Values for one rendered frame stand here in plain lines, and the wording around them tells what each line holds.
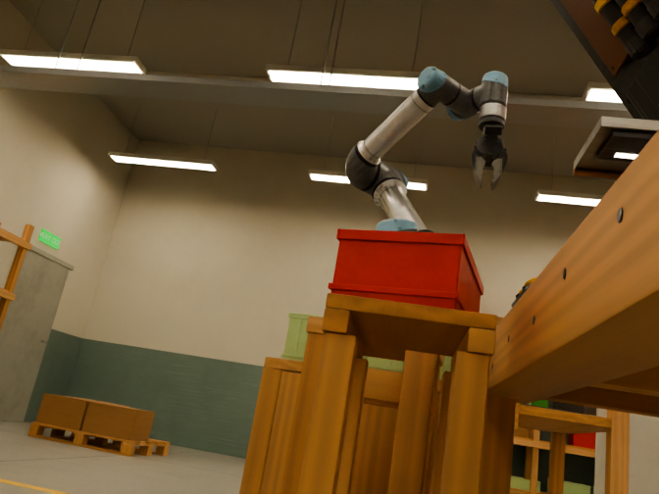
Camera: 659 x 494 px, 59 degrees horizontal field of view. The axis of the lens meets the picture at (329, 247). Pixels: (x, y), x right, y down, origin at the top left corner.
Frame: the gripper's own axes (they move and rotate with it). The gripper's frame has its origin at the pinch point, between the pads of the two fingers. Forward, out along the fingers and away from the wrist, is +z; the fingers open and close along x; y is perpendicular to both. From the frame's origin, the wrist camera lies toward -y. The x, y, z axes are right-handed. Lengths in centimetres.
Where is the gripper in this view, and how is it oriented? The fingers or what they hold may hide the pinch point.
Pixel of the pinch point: (486, 183)
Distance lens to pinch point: 166.1
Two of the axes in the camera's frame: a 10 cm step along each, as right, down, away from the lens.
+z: -1.6, 9.4, -2.9
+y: 1.2, 3.1, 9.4
